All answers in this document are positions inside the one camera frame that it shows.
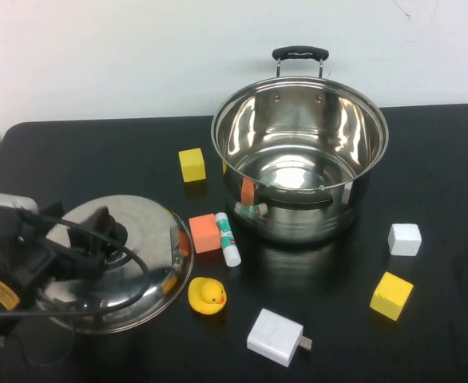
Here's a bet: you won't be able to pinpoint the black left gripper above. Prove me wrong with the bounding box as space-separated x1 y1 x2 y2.
14 201 118 309

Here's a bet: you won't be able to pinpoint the stainless steel lid black knob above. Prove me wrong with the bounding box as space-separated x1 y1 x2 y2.
36 194 196 335

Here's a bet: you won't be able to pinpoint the orange foam cube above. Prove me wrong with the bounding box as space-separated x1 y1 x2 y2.
188 212 223 255

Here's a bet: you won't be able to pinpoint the yellow rubber duck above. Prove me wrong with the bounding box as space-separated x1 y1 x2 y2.
188 276 228 314

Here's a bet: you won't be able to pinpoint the yellow foam cube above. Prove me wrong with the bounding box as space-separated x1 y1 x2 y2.
369 271 414 322
177 148 208 184

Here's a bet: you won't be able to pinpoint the white glue stick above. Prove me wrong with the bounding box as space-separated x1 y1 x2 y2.
214 211 243 268

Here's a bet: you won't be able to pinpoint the white foam cube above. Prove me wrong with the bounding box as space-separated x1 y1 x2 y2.
387 223 422 257

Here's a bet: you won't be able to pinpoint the black camera cable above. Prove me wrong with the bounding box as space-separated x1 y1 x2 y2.
0 211 152 320

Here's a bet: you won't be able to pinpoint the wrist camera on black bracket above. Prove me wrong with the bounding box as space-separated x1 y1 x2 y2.
0 190 39 240

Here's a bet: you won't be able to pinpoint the white wall charger plug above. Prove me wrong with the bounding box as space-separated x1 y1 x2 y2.
246 307 314 368

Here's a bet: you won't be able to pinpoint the stainless steel pot black handles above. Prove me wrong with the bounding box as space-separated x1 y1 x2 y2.
210 45 390 244

